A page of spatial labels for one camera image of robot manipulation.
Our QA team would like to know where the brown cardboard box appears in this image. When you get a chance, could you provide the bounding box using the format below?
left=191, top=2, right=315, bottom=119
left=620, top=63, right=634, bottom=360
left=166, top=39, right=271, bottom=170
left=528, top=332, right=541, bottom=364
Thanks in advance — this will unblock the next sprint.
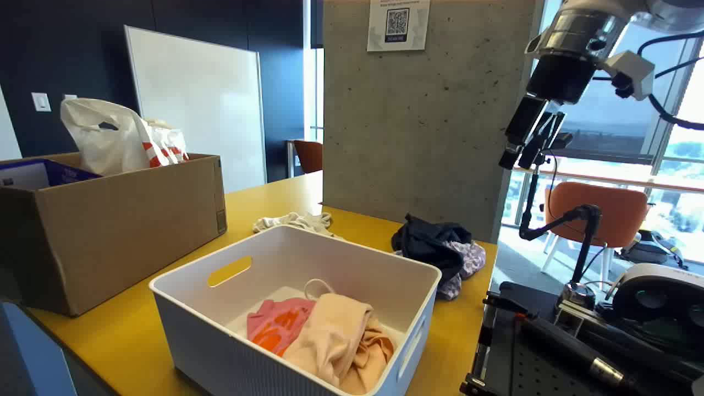
left=0, top=151, right=228, bottom=319

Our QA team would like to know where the blue panel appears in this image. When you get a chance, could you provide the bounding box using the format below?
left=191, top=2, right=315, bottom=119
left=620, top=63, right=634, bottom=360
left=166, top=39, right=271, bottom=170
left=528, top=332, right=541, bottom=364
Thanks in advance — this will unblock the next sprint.
left=0, top=300, right=83, bottom=396

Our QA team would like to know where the white wall switch plate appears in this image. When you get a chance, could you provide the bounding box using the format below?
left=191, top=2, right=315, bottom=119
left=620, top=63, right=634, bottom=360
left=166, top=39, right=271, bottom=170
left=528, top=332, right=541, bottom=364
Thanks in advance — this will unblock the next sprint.
left=29, top=91, right=53, bottom=115

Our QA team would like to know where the orange chair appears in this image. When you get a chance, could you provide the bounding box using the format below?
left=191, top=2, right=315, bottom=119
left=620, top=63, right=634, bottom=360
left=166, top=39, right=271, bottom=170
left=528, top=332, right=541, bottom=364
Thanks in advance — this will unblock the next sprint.
left=541, top=180, right=652, bottom=283

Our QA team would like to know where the black bag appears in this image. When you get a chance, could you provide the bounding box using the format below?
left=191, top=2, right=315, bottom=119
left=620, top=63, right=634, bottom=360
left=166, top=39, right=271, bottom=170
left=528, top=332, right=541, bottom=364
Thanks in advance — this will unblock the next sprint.
left=622, top=230, right=690, bottom=272

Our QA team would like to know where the white striped cloth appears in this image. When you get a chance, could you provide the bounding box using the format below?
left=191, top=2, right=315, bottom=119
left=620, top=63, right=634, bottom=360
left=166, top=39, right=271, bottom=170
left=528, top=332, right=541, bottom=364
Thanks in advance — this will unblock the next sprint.
left=253, top=209, right=336, bottom=237

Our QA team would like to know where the large white board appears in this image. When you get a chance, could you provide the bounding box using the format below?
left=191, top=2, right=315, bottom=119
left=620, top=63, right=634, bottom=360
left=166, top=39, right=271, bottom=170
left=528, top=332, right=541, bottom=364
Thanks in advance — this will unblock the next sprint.
left=121, top=24, right=269, bottom=197

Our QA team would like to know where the black tripod equipment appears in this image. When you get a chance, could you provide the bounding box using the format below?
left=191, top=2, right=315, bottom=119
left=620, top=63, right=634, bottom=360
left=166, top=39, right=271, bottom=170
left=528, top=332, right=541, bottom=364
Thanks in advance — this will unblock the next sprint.
left=460, top=283, right=704, bottom=396

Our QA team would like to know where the brown chair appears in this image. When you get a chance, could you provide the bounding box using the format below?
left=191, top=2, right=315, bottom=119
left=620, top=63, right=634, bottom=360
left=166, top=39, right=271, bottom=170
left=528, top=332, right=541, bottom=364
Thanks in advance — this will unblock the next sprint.
left=283, top=140, right=326, bottom=180

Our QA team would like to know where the QR code paper sign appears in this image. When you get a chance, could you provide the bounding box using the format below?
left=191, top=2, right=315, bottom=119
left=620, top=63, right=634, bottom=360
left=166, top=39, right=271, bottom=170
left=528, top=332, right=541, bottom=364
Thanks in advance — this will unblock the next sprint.
left=365, top=0, right=434, bottom=56

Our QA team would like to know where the narrow white board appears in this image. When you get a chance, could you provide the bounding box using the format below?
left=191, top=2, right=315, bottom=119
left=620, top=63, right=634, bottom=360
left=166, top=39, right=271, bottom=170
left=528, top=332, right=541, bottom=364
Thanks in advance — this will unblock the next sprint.
left=0, top=87, right=24, bottom=164

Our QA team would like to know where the pink orange garment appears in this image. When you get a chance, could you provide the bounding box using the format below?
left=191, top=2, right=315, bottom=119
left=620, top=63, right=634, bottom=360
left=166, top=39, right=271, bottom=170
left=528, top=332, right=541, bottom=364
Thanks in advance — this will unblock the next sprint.
left=245, top=296, right=319, bottom=360

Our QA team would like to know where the grey window blind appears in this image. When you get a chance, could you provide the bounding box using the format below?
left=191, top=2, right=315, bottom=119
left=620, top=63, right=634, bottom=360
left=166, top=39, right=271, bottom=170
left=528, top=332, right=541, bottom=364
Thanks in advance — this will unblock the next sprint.
left=536, top=0, right=699, bottom=167

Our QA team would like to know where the purple floral dress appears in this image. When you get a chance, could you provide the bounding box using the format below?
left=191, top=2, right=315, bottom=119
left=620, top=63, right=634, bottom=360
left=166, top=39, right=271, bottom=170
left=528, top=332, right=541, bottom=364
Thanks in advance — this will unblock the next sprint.
left=436, top=240, right=489, bottom=302

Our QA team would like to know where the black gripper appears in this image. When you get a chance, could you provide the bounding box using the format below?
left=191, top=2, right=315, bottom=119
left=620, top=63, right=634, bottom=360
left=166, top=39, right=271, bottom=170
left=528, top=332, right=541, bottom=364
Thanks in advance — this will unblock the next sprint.
left=503, top=54, right=599, bottom=171

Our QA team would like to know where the black gooseneck camera stand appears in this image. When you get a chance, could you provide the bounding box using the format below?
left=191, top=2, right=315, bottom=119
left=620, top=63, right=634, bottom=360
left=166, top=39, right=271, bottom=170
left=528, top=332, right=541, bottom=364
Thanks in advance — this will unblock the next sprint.
left=517, top=164, right=602, bottom=290

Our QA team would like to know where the grey concrete pillar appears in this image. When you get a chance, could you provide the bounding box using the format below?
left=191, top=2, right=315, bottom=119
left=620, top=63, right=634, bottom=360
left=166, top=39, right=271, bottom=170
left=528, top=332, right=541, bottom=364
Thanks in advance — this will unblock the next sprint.
left=321, top=0, right=546, bottom=245

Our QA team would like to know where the white plastic bag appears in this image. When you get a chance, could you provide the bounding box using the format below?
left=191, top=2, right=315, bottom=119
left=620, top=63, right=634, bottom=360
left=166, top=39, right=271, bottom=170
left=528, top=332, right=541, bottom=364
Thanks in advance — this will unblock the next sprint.
left=59, top=96, right=191, bottom=178

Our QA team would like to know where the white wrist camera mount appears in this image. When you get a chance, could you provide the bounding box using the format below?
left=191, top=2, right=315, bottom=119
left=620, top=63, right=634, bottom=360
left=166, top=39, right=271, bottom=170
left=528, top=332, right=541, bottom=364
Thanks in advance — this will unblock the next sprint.
left=602, top=48, right=658, bottom=103

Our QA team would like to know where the blue item in cardboard box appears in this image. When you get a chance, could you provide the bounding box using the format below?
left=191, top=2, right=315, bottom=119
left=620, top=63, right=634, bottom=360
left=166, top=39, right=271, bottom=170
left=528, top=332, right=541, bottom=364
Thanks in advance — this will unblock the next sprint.
left=0, top=159, right=102, bottom=195

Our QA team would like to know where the white VR headset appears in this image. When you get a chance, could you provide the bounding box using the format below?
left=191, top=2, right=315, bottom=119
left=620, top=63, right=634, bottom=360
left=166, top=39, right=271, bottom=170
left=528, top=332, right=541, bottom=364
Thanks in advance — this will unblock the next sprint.
left=602, top=263, right=704, bottom=347

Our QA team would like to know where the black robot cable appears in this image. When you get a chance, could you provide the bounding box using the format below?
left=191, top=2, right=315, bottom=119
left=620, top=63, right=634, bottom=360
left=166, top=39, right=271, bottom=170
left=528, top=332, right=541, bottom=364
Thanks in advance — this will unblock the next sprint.
left=591, top=28, right=704, bottom=133

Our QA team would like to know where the black shirt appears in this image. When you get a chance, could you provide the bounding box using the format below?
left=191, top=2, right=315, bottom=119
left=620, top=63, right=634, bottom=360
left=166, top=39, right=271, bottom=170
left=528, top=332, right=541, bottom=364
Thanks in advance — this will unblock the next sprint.
left=390, top=213, right=476, bottom=283

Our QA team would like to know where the white plastic laundry basket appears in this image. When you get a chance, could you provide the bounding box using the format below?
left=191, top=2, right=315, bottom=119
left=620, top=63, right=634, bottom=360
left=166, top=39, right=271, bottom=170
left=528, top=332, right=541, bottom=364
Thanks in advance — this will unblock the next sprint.
left=148, top=224, right=445, bottom=396

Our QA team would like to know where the peach garment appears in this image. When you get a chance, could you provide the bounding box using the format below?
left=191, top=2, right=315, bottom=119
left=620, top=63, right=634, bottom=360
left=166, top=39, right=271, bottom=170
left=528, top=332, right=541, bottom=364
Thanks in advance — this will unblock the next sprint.
left=282, top=292, right=398, bottom=396

